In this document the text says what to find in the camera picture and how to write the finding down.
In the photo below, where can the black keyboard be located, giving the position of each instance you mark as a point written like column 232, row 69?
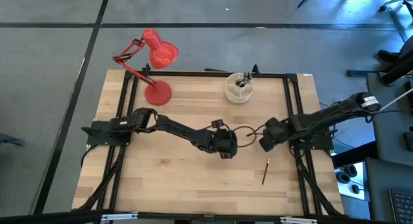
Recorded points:
column 402, row 206

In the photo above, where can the silver office chair base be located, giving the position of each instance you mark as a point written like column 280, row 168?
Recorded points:
column 395, row 11

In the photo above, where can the black aluminium table frame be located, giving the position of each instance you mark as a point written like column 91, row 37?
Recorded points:
column 302, row 185

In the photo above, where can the dark grey floor object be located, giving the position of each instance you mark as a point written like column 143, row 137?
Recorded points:
column 9, row 140

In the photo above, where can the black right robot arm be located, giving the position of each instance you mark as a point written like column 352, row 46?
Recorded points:
column 322, row 116

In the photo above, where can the white ribbed round container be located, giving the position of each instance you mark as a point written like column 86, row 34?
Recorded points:
column 238, row 96

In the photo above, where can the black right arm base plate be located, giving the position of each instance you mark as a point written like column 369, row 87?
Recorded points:
column 322, row 145

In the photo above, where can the red desk lamp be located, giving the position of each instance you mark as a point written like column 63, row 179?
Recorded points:
column 161, row 53

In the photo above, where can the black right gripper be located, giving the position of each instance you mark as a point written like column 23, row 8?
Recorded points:
column 277, row 128

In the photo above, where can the thin black makeup brush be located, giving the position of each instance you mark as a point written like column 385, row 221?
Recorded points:
column 265, row 170

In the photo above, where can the black headphones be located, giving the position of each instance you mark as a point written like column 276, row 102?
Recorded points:
column 343, row 177

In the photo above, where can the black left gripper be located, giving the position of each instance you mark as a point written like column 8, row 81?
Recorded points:
column 222, row 141

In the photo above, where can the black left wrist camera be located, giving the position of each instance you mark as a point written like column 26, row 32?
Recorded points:
column 217, row 124

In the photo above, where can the grey desk top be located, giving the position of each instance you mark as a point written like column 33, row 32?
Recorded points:
column 393, row 137

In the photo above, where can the person's black shoe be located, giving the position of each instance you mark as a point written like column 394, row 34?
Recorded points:
column 388, row 56

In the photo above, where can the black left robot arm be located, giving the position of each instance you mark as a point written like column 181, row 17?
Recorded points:
column 174, row 127

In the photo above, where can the person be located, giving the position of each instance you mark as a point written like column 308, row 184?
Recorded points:
column 408, row 46

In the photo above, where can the black crossbar silver brackets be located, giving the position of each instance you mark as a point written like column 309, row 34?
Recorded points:
column 64, row 217

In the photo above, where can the black desk beam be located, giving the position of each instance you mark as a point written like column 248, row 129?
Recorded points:
column 397, row 69

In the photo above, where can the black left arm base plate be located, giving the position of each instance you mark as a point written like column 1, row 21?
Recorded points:
column 96, row 137

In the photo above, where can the black computer mouse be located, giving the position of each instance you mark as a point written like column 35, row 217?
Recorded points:
column 355, row 188

